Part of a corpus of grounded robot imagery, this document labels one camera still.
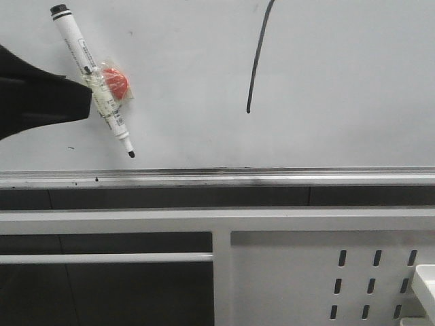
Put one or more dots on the white whiteboard marker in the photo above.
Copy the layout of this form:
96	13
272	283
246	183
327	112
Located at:
92	74

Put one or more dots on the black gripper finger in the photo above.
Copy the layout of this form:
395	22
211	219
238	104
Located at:
32	97

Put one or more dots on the white metal pegboard rack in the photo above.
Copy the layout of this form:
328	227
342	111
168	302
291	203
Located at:
214	266

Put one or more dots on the white whiteboard with aluminium frame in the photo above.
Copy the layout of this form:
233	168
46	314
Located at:
249	92

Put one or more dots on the red round magnet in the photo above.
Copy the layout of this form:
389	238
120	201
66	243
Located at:
117	82

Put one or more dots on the white plastic bin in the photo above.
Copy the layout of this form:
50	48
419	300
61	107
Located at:
423	287

